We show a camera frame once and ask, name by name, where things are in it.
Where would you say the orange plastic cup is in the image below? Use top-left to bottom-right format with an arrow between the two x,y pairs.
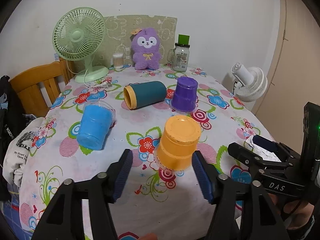
155,115 -> 201,171

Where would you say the purple plastic cup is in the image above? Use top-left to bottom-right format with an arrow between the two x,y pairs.
170,76 -> 198,113

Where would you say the blue plastic cup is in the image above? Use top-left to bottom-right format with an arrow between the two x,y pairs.
76,100 -> 116,150

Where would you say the teal cup yellow rim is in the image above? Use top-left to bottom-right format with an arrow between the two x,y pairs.
123,81 -> 167,110

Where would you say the person's hand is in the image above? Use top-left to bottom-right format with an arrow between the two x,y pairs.
283,201 -> 314,231

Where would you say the beige door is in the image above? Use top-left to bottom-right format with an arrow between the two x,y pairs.
252,0 -> 319,152

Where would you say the white floor fan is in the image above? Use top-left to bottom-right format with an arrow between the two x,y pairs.
222,62 -> 268,103

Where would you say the white printed t-shirt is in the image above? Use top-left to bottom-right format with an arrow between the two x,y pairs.
2,117 -> 44,187

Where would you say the floral tablecloth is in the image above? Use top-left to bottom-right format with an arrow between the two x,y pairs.
18,63 -> 276,240

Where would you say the glass mason jar mug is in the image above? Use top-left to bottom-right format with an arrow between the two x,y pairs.
167,43 -> 190,72

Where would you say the green box on jar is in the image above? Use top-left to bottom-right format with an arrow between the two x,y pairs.
178,34 -> 190,46

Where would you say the purple plush toy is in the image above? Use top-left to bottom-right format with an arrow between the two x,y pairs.
131,28 -> 161,70

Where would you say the cotton swab container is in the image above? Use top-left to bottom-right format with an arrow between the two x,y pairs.
112,53 -> 124,69

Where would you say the green desk fan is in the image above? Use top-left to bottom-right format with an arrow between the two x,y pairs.
52,7 -> 109,83

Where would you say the beige patterned foam board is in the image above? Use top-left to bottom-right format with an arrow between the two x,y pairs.
93,15 -> 177,68

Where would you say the white fan power cable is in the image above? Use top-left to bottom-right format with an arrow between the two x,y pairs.
65,55 -> 113,88

